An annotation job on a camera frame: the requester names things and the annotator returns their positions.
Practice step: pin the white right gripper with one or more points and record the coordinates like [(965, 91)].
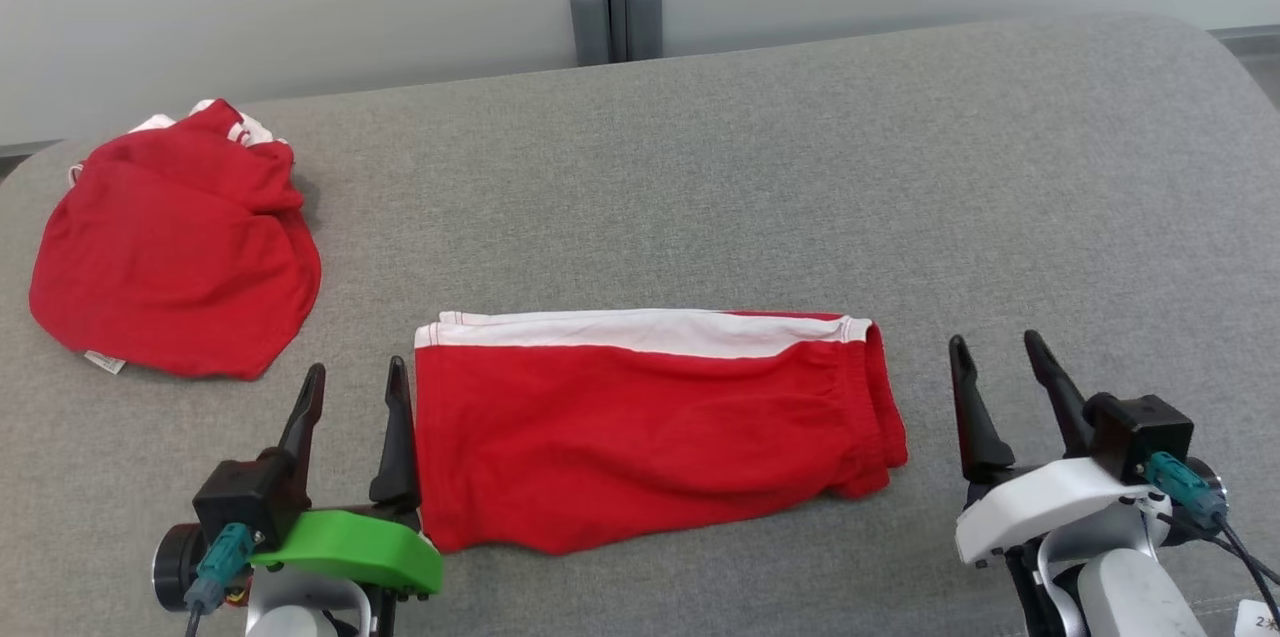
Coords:
[(1040, 507)]

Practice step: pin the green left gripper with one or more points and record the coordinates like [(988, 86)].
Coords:
[(350, 542)]

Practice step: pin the red jersey with white sleeves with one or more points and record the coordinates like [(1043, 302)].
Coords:
[(170, 257)]

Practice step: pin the red shorts with white stripe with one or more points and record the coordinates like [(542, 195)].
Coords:
[(620, 437)]

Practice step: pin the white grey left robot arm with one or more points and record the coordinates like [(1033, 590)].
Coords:
[(300, 612)]

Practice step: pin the white paper label tag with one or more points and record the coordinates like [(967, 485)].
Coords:
[(1258, 622)]

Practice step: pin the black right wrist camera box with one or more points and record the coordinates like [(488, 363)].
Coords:
[(1140, 432)]

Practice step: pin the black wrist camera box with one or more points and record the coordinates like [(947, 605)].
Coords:
[(1140, 432), (240, 497)]

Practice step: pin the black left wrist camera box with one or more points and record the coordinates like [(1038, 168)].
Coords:
[(240, 497)]

